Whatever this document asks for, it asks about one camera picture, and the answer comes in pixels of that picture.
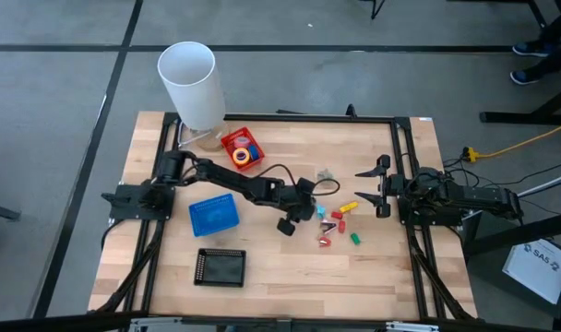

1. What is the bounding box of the yellow extension cord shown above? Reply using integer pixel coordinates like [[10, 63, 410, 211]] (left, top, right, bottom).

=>
[[462, 118, 561, 163]]

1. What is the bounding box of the blue plastic basket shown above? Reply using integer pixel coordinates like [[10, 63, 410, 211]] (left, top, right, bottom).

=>
[[188, 193, 241, 238]]

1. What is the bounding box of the person's blue shoe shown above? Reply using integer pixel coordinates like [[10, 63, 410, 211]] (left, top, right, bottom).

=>
[[509, 69, 544, 87], [512, 42, 547, 58]]

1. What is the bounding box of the white paper sign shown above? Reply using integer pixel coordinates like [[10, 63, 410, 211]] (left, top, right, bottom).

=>
[[501, 239, 561, 305]]

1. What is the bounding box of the person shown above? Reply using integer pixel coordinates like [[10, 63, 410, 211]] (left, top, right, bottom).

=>
[[527, 0, 561, 82]]

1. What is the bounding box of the black plastic basket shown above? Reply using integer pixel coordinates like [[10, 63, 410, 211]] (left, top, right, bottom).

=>
[[193, 247, 247, 289]]

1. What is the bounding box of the white cylindrical lamp shade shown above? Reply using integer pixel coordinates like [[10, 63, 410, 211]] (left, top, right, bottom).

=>
[[156, 41, 232, 153]]

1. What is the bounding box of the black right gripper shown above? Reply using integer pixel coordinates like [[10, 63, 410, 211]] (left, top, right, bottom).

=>
[[353, 154, 404, 219]]

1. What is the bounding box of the black stand foot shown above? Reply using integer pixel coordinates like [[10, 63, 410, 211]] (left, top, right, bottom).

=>
[[479, 82, 561, 126]]

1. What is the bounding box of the red plastic basket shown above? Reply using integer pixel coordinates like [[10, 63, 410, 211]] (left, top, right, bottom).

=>
[[220, 126, 267, 172]]

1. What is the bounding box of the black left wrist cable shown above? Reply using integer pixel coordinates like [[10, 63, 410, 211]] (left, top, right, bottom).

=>
[[260, 163, 341, 197]]

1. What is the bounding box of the black aluminium table frame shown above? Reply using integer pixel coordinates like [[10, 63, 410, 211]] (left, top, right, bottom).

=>
[[89, 112, 478, 323]]

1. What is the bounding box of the yellow tape roll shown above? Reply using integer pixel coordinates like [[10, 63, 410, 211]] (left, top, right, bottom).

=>
[[231, 148, 252, 168]]

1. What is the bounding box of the black metal beam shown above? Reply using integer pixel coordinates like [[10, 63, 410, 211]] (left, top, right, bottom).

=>
[[462, 209, 561, 257]]

